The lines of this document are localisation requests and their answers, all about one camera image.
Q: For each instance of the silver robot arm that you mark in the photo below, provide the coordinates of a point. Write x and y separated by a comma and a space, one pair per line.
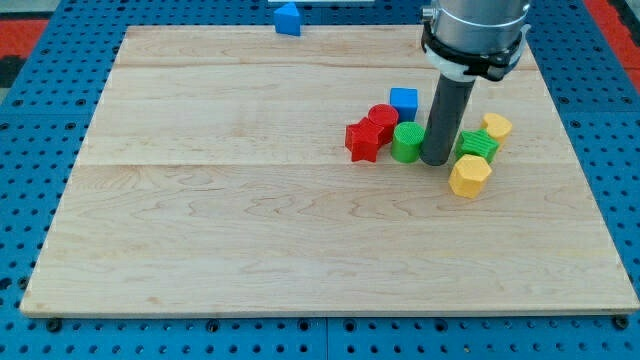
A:
476, 26

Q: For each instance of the yellow heart block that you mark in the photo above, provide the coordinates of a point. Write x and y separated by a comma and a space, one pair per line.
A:
497, 126

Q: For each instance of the red star block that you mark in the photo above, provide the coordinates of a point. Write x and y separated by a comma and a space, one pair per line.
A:
362, 140

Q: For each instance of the red cylinder block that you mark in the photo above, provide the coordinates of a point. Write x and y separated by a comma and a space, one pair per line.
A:
386, 117

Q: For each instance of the green cylinder block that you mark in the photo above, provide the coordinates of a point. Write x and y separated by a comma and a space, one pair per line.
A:
406, 142

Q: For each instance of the wooden board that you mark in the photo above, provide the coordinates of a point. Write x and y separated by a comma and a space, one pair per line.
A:
213, 181

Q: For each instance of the blue cube block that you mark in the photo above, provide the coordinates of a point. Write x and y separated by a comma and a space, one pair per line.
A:
405, 101

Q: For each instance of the yellow hexagon block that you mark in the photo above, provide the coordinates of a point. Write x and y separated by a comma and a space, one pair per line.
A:
469, 176

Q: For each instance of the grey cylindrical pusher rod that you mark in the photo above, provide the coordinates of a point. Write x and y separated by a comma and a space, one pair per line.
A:
447, 109

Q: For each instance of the green star block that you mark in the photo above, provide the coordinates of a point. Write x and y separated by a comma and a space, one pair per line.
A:
477, 143

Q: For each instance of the blue triangle block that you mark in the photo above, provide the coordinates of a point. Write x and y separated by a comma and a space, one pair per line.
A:
287, 20

